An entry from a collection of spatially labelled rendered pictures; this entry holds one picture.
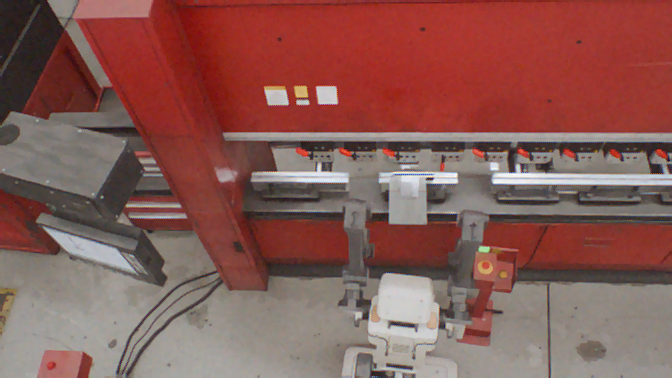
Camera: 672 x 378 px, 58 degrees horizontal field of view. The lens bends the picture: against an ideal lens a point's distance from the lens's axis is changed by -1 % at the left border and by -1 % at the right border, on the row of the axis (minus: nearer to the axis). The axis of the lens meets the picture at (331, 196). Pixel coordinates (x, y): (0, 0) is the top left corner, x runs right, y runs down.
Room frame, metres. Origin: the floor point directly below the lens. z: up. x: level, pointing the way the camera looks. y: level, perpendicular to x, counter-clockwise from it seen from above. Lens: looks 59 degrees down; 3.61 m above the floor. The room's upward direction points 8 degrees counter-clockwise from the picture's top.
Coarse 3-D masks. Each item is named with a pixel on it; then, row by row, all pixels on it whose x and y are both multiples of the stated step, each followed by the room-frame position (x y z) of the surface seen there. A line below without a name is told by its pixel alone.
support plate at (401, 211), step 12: (396, 180) 1.61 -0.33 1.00; (420, 180) 1.59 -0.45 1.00; (396, 192) 1.54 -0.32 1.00; (420, 192) 1.52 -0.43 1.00; (396, 204) 1.47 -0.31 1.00; (408, 204) 1.46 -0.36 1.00; (420, 204) 1.45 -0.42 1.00; (396, 216) 1.41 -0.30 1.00; (408, 216) 1.40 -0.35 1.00; (420, 216) 1.39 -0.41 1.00
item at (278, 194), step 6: (264, 192) 1.71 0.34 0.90; (276, 192) 1.70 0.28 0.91; (282, 192) 1.69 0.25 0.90; (288, 192) 1.69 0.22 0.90; (294, 192) 1.68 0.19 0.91; (300, 192) 1.68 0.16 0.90; (306, 192) 1.67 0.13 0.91; (312, 192) 1.66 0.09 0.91; (318, 192) 1.66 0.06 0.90; (264, 198) 1.68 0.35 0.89; (270, 198) 1.67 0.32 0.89; (276, 198) 1.67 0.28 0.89; (282, 198) 1.66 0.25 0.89; (288, 198) 1.66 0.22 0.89; (294, 198) 1.65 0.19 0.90; (300, 198) 1.65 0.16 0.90; (306, 198) 1.64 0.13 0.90; (312, 198) 1.63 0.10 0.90; (318, 198) 1.63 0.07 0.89
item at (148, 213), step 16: (112, 96) 2.45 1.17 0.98; (144, 144) 2.07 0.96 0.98; (144, 160) 1.98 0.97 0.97; (128, 208) 2.05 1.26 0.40; (144, 208) 2.03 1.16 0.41; (160, 208) 2.01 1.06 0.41; (176, 208) 1.99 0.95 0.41; (144, 224) 2.04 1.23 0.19; (160, 224) 2.02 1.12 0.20; (176, 224) 2.01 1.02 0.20
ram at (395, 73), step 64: (576, 0) 1.51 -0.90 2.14; (640, 0) 1.47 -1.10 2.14; (256, 64) 1.70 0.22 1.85; (320, 64) 1.66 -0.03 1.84; (384, 64) 1.61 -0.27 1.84; (448, 64) 1.57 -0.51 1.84; (512, 64) 1.53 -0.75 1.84; (576, 64) 1.49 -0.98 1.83; (640, 64) 1.45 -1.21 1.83; (256, 128) 1.71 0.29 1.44; (320, 128) 1.66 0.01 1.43; (384, 128) 1.61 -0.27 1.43; (448, 128) 1.56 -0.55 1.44; (512, 128) 1.52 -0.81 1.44; (576, 128) 1.47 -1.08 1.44; (640, 128) 1.42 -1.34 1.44
